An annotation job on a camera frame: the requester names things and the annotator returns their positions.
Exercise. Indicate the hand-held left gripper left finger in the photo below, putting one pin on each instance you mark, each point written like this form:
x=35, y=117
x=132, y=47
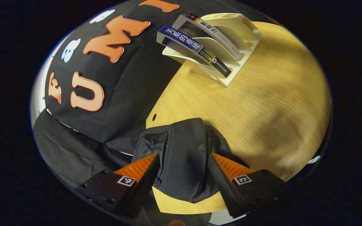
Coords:
x=146, y=182

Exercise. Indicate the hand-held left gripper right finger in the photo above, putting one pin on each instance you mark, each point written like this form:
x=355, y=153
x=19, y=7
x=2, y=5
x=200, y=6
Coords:
x=223, y=185

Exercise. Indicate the black schoolbag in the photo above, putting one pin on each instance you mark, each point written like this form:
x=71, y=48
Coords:
x=184, y=150

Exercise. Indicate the white plastic bookshelf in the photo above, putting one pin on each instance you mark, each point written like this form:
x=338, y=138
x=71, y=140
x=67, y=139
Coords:
x=247, y=47

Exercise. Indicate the blue cover book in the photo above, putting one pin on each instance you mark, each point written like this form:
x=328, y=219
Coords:
x=184, y=42

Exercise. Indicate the grey portrait cover book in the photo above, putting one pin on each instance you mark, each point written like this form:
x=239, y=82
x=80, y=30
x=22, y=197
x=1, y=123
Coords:
x=212, y=36

